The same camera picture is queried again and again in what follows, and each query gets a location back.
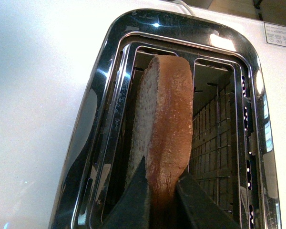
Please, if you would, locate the slice of brown bread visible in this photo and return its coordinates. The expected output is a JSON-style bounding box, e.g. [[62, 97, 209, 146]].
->
[[126, 55, 194, 229]]

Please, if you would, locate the white label sticker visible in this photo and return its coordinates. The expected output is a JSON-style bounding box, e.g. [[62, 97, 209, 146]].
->
[[264, 22, 286, 47]]

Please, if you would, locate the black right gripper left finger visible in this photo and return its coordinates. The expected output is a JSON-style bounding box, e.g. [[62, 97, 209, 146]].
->
[[100, 158, 150, 229]]

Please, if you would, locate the white chrome toaster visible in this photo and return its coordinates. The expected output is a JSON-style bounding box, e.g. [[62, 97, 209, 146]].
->
[[49, 9, 286, 229]]

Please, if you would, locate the white toaster power cable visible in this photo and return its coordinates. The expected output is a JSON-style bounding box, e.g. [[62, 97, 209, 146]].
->
[[174, 0, 196, 15]]

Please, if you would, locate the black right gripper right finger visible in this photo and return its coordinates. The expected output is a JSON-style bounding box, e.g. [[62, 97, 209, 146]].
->
[[176, 171, 240, 229]]

